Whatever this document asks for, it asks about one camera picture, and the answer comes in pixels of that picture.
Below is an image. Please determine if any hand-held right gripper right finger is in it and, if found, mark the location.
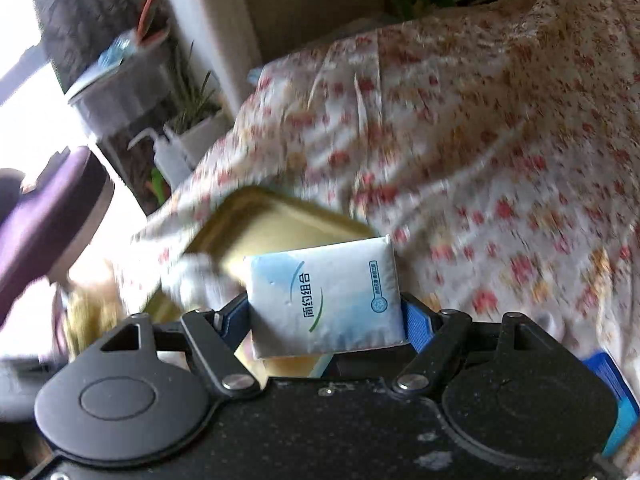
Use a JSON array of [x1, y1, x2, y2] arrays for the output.
[[392, 296, 556, 396]]

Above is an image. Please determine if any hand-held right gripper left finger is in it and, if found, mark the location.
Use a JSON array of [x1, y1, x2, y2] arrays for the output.
[[95, 292, 261, 397]]

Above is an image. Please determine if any white tissue packet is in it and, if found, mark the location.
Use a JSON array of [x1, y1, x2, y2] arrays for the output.
[[243, 236, 408, 361]]

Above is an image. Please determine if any white wash bottle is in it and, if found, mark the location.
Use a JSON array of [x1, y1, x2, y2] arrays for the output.
[[127, 127, 193, 186]]

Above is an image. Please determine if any white plant pot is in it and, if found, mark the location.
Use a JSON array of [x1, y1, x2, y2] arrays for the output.
[[172, 110, 233, 168]]

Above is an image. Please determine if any floral bedspread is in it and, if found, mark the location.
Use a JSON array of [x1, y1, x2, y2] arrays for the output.
[[130, 0, 640, 471]]

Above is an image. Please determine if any green leafy plant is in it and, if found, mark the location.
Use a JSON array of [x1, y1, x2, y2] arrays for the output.
[[165, 42, 221, 128]]

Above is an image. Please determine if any clear acrylic side table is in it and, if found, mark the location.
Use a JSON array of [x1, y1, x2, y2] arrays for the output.
[[65, 35, 176, 211]]

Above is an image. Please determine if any blue face mask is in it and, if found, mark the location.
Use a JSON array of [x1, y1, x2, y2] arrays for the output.
[[97, 35, 133, 68]]

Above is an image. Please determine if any orange plastic loop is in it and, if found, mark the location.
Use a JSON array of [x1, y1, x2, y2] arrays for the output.
[[137, 0, 168, 43]]

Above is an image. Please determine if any dark patterned curtain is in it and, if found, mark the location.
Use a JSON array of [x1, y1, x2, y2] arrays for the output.
[[27, 0, 161, 91]]

